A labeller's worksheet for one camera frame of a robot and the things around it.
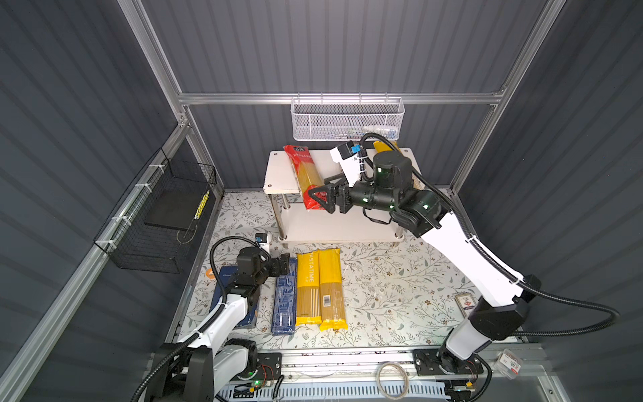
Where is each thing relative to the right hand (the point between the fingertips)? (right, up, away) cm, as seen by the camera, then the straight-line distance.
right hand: (322, 185), depth 59 cm
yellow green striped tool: (-39, -4, +20) cm, 44 cm away
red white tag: (+54, -51, +13) cm, 75 cm away
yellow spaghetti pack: (+3, -38, +24) cm, 45 cm away
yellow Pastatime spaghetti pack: (-5, -38, +24) cm, 45 cm away
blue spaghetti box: (-13, -40, +22) cm, 47 cm away
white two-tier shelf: (-11, -11, +40) cm, 43 cm away
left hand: (-16, -21, +27) cm, 38 cm away
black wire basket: (-50, -11, +13) cm, 53 cm away
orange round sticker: (-44, -30, +35) cm, 63 cm away
